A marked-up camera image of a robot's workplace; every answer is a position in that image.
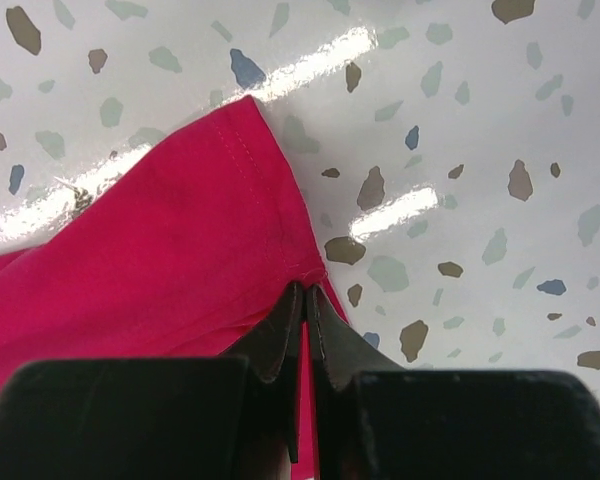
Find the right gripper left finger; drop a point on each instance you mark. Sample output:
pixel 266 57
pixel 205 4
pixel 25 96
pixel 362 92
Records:
pixel 232 416

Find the magenta pink t-shirt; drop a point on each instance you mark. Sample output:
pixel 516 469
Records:
pixel 181 257

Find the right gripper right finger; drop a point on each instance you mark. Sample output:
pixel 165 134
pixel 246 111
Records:
pixel 374 419

